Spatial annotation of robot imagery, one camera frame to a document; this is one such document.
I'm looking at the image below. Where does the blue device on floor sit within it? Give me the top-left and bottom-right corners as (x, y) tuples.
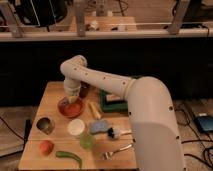
(195, 116), (213, 133)

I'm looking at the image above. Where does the green chili pepper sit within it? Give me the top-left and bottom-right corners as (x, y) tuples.
(55, 151), (82, 169)

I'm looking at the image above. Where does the silver fork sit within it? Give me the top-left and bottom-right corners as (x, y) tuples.
(102, 144), (133, 160)

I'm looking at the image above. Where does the white horizontal rail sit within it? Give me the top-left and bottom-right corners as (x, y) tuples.
(0, 28), (213, 42)

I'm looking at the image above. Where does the black white dish brush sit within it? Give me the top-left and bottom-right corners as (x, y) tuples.
(107, 127), (131, 140)

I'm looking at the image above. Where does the green dish rack tray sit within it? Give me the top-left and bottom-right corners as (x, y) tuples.
(98, 75), (144, 114)

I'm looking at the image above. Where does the red bowl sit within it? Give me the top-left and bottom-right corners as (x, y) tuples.
(57, 97), (84, 118)

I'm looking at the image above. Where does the orange tomato toy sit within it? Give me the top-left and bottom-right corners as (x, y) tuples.
(39, 140), (54, 156)

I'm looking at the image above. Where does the yellow towel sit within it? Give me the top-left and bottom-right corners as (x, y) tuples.
(68, 96), (77, 103)

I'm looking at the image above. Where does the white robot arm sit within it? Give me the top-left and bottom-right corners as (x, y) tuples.
(60, 55), (186, 171)

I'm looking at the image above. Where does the yellow corn cob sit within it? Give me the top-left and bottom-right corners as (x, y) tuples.
(88, 102), (101, 120)

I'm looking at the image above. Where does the dark maroon bowl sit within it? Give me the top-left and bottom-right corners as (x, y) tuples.
(79, 82), (90, 98)

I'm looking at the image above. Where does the green plastic cup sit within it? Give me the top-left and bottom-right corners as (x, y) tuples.
(80, 133), (94, 149)

